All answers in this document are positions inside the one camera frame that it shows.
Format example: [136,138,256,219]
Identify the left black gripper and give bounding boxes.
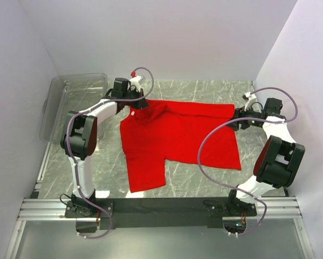
[123,87,150,110]

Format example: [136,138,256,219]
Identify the red t shirt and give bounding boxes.
[120,100,235,193]

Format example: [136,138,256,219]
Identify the clear plastic bin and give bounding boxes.
[39,73,108,145]

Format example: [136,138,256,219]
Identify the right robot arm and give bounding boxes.
[225,95,305,215]

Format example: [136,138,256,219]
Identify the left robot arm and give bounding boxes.
[60,76,148,217]

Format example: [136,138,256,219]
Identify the black base beam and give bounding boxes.
[65,197,257,230]

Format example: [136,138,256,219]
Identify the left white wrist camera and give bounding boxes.
[129,71,146,89]

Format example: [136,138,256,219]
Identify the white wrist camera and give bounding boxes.
[242,92,257,111]
[129,71,146,89]

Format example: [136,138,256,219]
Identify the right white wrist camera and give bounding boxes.
[242,92,257,111]

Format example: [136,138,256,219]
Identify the aluminium rail frame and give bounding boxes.
[4,80,313,259]

